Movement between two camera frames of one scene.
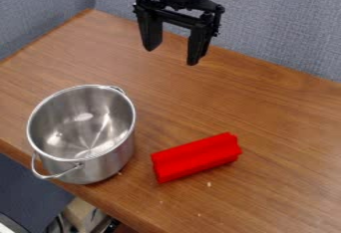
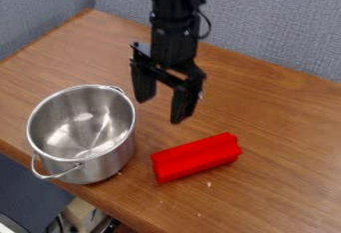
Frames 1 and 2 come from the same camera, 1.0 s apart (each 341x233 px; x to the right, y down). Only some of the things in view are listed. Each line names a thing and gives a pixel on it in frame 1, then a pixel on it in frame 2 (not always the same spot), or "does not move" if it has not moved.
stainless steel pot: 80,130 does not move
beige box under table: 83,216 does not move
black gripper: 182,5 → 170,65
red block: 193,157 does not move
